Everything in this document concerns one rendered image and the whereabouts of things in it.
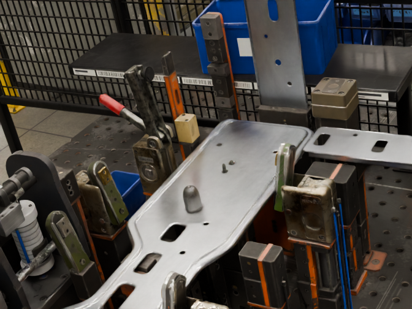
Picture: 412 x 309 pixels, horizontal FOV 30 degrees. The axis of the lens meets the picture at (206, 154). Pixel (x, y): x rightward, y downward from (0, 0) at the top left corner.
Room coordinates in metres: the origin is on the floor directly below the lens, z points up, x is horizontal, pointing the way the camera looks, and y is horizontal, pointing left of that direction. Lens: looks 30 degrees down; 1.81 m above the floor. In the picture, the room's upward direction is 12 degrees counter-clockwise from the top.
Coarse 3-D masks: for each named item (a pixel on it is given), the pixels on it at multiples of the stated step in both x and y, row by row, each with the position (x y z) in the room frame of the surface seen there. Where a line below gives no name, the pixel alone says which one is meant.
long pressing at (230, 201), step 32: (224, 128) 1.47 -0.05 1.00; (256, 128) 1.44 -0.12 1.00; (288, 128) 1.41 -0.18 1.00; (192, 160) 1.36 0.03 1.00; (224, 160) 1.33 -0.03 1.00; (256, 160) 1.31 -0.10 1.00; (160, 192) 1.26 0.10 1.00; (224, 192) 1.22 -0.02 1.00; (256, 192) 1.20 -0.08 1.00; (128, 224) 1.17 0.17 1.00; (160, 224) 1.16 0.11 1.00; (192, 224) 1.14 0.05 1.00; (224, 224) 1.12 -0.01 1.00; (128, 256) 1.08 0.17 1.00; (192, 256) 1.05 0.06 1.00; (160, 288) 0.98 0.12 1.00
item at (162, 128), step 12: (132, 72) 1.37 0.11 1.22; (144, 72) 1.36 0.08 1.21; (132, 84) 1.37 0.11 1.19; (144, 84) 1.39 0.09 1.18; (144, 96) 1.37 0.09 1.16; (144, 108) 1.36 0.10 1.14; (156, 108) 1.38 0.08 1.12; (144, 120) 1.37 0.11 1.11; (156, 120) 1.38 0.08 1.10; (156, 132) 1.36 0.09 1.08
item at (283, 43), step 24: (264, 0) 1.51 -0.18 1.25; (288, 0) 1.48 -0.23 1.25; (264, 24) 1.51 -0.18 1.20; (288, 24) 1.48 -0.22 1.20; (264, 48) 1.52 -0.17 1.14; (288, 48) 1.49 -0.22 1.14; (264, 72) 1.53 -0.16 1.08; (288, 72) 1.49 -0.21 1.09; (264, 96) 1.53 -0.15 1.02; (288, 96) 1.50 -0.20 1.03
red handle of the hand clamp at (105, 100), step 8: (104, 96) 1.43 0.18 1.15; (104, 104) 1.43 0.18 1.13; (112, 104) 1.42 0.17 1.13; (120, 104) 1.42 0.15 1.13; (120, 112) 1.41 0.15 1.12; (128, 112) 1.41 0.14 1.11; (128, 120) 1.40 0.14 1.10; (136, 120) 1.39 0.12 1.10; (144, 128) 1.38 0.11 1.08; (160, 136) 1.37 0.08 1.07
